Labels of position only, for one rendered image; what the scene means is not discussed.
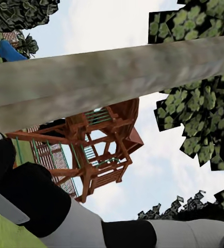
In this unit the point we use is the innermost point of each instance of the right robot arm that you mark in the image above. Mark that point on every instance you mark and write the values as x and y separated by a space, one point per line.
29 197

